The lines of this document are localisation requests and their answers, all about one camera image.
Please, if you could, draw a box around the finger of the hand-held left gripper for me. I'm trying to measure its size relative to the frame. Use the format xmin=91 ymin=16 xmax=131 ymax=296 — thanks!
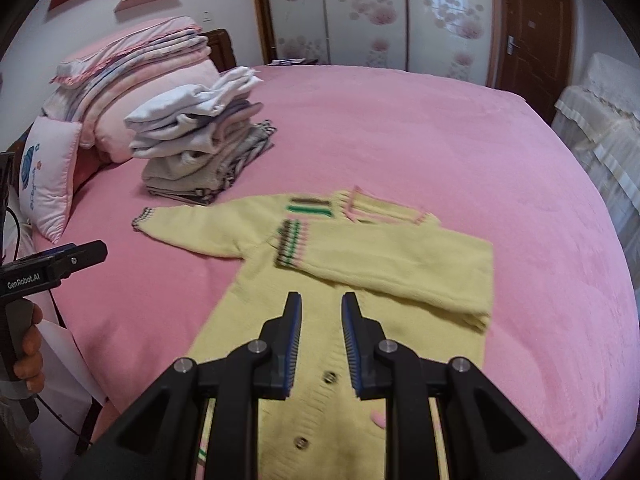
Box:
xmin=52 ymin=240 xmax=109 ymax=282

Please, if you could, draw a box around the white folded garment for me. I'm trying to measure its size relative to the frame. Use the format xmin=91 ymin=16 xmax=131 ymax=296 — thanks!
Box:
xmin=123 ymin=66 xmax=264 ymax=158

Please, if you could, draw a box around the yellow knit striped sweater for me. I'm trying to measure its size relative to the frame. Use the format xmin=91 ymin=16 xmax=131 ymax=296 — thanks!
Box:
xmin=132 ymin=186 xmax=496 ymax=480

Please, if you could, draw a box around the pink embroidered cushion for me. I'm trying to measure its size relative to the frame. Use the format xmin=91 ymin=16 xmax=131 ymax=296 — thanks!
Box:
xmin=18 ymin=116 xmax=84 ymax=245

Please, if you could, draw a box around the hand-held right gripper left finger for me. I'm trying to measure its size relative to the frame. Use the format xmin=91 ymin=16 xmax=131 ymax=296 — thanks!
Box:
xmin=62 ymin=291 xmax=303 ymax=480

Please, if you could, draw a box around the grey folded sweater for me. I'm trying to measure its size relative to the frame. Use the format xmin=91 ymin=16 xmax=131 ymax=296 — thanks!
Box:
xmin=141 ymin=127 xmax=266 ymax=198

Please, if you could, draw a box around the floral sliding-door wardrobe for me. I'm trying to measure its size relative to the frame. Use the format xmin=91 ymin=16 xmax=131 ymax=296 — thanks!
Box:
xmin=249 ymin=0 xmax=502 ymax=87

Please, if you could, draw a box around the lace-covered furniture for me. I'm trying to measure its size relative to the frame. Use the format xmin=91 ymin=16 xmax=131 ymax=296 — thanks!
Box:
xmin=550 ymin=51 xmax=640 ymax=281

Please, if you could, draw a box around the pink bed blanket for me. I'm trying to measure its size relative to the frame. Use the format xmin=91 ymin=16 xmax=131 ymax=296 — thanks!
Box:
xmin=50 ymin=62 xmax=640 ymax=480

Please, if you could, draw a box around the black cable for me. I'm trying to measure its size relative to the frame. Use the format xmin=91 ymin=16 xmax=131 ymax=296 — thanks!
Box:
xmin=4 ymin=207 xmax=98 ymax=448

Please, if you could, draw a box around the lavender folded garment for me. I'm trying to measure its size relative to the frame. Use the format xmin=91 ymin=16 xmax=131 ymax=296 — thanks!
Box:
xmin=212 ymin=100 xmax=264 ymax=143

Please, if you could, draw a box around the pastel striped folded blanket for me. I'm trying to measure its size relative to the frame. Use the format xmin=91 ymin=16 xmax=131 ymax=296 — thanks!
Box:
xmin=42 ymin=34 xmax=214 ymax=123

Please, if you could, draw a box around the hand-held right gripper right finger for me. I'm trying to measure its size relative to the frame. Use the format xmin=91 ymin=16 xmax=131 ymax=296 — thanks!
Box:
xmin=341 ymin=291 xmax=583 ymax=480

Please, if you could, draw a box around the person's left hand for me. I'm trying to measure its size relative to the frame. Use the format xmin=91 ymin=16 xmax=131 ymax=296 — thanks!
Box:
xmin=12 ymin=302 xmax=46 ymax=395

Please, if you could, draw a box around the brown wooden door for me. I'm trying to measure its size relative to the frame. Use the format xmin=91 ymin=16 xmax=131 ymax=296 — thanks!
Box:
xmin=492 ymin=0 xmax=574 ymax=124

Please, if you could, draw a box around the dark wooden headboard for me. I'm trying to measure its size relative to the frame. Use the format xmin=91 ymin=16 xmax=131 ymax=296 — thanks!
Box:
xmin=202 ymin=28 xmax=239 ymax=73

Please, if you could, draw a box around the striped folded garment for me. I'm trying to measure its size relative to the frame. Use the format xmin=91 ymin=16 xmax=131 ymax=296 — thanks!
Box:
xmin=147 ymin=119 xmax=277 ymax=207

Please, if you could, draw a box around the pink folded quilt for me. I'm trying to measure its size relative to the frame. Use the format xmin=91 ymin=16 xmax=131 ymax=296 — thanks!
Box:
xmin=79 ymin=57 xmax=222 ymax=164

